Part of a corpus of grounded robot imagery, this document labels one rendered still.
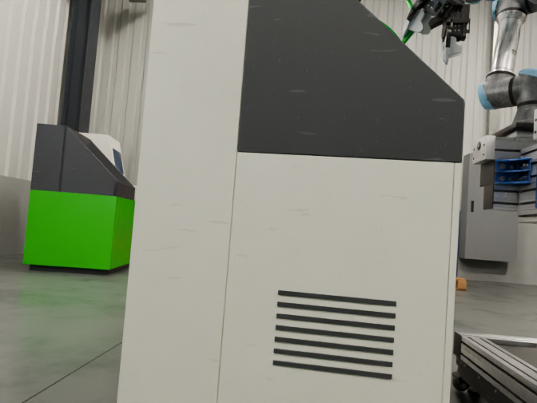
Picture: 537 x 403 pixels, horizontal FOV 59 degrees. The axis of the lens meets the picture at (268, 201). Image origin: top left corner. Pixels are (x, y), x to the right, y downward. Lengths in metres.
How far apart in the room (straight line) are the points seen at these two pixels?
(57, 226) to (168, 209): 3.86
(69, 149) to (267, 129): 4.01
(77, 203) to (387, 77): 4.14
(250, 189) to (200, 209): 0.15
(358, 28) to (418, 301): 0.72
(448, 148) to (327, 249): 0.40
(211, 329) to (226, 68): 0.71
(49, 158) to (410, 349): 4.43
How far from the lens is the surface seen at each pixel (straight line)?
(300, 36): 1.34
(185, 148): 1.32
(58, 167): 5.17
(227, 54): 1.36
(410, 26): 1.55
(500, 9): 2.33
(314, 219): 1.23
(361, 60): 1.31
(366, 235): 1.23
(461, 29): 1.87
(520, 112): 2.04
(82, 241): 5.06
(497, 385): 1.76
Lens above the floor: 0.59
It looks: 3 degrees up
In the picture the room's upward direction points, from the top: 4 degrees clockwise
